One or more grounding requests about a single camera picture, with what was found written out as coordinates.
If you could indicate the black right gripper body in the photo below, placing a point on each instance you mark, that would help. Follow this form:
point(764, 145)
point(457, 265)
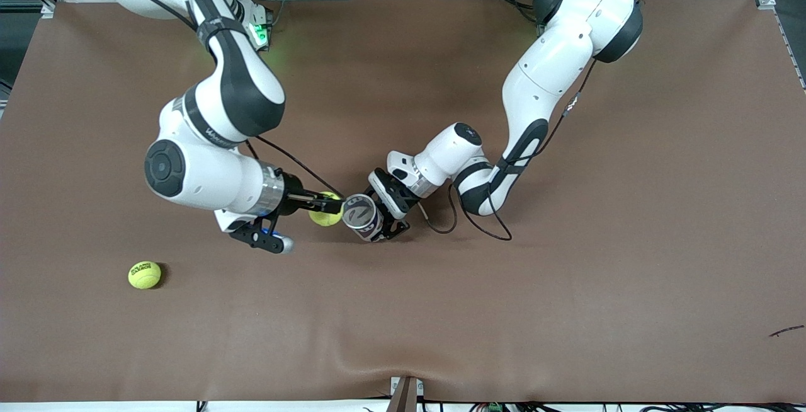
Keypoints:
point(292, 200)

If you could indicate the yellow Wilson tennis ball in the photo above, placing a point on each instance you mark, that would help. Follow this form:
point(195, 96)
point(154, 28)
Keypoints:
point(327, 213)

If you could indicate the clear plastic tennis ball can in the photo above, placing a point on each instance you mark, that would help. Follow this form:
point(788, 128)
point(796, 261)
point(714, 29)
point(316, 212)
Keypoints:
point(360, 213)

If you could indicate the yellow Roland Garros tennis ball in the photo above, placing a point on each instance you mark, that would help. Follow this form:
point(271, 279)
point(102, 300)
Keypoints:
point(144, 276)

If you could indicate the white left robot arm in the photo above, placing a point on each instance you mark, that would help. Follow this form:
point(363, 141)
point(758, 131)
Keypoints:
point(554, 65)

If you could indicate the brown table mat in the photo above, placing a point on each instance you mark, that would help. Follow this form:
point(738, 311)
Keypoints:
point(567, 273)

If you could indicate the green plug connector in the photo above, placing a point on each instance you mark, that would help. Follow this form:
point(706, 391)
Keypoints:
point(494, 407)

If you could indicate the small dark twig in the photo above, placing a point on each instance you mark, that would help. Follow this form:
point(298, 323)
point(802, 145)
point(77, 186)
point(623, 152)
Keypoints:
point(787, 331)

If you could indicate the metal table edge bracket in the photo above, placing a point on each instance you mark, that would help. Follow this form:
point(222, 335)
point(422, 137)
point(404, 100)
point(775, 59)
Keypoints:
point(406, 396)

